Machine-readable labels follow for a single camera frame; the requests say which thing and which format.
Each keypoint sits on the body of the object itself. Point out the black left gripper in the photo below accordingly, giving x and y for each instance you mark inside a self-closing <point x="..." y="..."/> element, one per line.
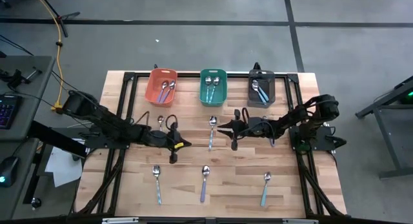
<point x="161" y="138"/>

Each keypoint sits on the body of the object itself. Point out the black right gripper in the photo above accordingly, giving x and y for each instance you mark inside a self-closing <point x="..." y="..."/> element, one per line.
<point x="255" y="127"/>

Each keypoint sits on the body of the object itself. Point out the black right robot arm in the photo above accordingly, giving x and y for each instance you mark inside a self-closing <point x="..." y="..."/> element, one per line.
<point x="309" y="112"/>

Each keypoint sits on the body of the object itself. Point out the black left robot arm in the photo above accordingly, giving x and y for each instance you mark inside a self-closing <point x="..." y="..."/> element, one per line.
<point x="106" y="122"/>

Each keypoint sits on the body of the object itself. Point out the teal plastic bin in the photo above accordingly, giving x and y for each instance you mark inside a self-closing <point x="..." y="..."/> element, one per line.
<point x="221" y="98"/>

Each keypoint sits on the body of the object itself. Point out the grey plastic bin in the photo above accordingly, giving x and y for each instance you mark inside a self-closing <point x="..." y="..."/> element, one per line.
<point x="253" y="101"/>

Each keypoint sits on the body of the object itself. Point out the orange plastic bin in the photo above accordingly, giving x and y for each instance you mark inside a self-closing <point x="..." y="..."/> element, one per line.
<point x="151" y="95"/>

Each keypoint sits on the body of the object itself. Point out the white paper sheet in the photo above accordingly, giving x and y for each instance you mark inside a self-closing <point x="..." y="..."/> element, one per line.
<point x="61" y="169"/>

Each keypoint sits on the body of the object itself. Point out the grey desk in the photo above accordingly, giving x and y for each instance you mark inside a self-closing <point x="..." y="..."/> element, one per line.
<point x="35" y="107"/>

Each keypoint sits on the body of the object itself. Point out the black round knob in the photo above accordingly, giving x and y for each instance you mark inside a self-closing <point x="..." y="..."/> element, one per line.
<point x="35" y="203"/>

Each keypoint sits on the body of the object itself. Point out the grey side table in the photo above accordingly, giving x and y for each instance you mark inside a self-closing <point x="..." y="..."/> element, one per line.
<point x="397" y="140"/>

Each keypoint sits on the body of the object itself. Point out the black tripod stand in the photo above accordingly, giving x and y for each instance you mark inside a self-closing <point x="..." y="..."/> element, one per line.
<point x="69" y="15"/>

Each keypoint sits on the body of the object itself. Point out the black computer mouse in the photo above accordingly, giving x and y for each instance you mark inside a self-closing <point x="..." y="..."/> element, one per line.
<point x="9" y="169"/>

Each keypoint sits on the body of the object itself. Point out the black backlit keyboard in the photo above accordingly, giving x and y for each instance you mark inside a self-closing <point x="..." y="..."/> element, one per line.
<point x="8" y="111"/>

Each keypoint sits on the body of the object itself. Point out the black tool on desk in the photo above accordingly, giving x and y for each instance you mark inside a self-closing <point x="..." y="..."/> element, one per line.
<point x="16" y="79"/>

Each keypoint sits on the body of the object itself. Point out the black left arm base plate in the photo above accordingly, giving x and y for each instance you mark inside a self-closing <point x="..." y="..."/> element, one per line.
<point x="103" y="142"/>

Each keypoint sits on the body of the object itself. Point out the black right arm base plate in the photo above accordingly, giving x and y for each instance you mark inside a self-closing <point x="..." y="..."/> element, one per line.
<point x="326" y="137"/>

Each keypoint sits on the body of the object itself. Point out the silver metal bracket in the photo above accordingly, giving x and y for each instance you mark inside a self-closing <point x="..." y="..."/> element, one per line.
<point x="119" y="220"/>
<point x="300" y="221"/>

